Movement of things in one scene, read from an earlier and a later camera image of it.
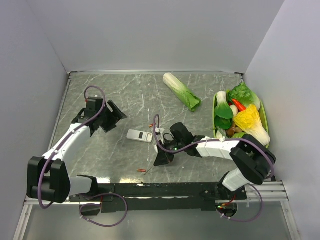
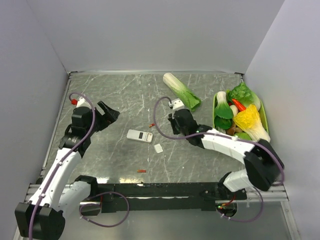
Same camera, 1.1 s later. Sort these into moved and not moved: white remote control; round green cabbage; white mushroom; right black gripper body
Moved: right black gripper body
Not moved: round green cabbage; white remote control; white mushroom
